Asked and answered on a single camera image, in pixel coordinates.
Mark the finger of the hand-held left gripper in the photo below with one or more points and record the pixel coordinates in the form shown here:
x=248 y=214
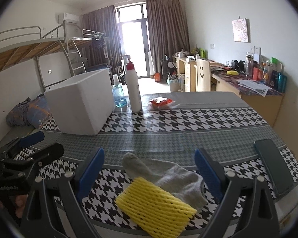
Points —
x=32 y=138
x=49 y=152

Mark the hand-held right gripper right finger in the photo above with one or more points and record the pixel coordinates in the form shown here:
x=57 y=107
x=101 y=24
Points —
x=208 y=173

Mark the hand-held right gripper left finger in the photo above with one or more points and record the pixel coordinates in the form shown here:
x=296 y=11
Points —
x=89 y=176

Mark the grey sock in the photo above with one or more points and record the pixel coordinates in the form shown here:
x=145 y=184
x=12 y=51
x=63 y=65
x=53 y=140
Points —
x=173 y=178

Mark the white foam box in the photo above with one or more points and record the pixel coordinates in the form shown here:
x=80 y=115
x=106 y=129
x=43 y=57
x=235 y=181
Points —
x=82 y=101

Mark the yellow foam net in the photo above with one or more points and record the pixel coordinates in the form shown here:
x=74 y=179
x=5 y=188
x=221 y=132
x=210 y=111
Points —
x=154 y=204

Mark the person's left hand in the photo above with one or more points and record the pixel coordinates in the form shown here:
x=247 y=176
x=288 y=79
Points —
x=21 y=204

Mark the blue patterned quilt bundle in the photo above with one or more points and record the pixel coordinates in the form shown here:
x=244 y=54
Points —
x=32 y=112

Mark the houndstooth tablecloth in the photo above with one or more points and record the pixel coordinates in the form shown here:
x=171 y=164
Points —
x=164 y=133

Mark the dark smartphone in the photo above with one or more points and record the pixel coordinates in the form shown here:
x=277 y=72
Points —
x=273 y=166

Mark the blue sanitizer bottle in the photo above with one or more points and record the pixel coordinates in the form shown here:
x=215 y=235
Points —
x=119 y=99

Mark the wooden desk patterned top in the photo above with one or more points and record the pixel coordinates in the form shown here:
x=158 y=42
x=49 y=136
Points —
x=260 y=106

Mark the red snack packet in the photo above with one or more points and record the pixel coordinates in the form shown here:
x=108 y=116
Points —
x=161 y=103

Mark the metal bunk bed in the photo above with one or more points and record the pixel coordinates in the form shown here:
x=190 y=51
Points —
x=89 y=38
x=27 y=50

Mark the metal bunk ladder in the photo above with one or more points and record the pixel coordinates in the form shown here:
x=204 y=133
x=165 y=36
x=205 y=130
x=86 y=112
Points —
x=75 y=59

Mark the white trash bin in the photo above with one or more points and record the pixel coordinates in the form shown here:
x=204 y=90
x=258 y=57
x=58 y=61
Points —
x=173 y=85

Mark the cardboard box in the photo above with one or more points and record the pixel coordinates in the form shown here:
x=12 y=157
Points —
x=183 y=81

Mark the wooden smiley chair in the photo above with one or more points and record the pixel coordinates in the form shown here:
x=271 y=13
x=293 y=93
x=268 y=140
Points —
x=203 y=76

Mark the white bottle red pump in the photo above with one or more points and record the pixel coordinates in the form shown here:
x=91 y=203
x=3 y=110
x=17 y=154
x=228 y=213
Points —
x=134 y=89

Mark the white paper sheets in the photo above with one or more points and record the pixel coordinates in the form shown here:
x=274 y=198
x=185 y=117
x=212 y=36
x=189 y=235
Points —
x=253 y=86

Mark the wooden desk with drawers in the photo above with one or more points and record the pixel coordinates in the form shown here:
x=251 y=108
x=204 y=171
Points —
x=188 y=74

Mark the yellow cloth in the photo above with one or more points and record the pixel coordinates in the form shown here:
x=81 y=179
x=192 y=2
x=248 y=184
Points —
x=232 y=73

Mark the orange floor container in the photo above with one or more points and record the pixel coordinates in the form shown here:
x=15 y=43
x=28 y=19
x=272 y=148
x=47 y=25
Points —
x=158 y=76

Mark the black folding chair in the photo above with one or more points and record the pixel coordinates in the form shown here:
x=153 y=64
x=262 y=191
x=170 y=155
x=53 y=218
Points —
x=120 y=68

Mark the black headphones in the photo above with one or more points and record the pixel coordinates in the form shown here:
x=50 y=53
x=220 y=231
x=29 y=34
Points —
x=238 y=65

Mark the dark trolley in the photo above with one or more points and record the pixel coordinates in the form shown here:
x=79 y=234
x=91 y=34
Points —
x=167 y=65

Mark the row of toiletry bottles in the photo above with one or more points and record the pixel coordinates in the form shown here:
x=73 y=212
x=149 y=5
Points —
x=270 y=75

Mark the dark hanging clothes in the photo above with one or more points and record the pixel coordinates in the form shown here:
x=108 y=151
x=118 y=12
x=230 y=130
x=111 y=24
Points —
x=99 y=44

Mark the white air conditioner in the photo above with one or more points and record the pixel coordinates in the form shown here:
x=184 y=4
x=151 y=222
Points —
x=68 y=17

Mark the brown curtain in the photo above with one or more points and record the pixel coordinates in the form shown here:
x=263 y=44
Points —
x=167 y=34
x=99 y=24

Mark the glass balcony door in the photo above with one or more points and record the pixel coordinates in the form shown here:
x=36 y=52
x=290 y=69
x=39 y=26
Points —
x=134 y=44

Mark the white wall switch panel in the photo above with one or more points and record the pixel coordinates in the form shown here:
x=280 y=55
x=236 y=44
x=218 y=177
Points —
x=255 y=49

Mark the wall poster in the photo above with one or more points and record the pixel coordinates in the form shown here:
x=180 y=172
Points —
x=241 y=30

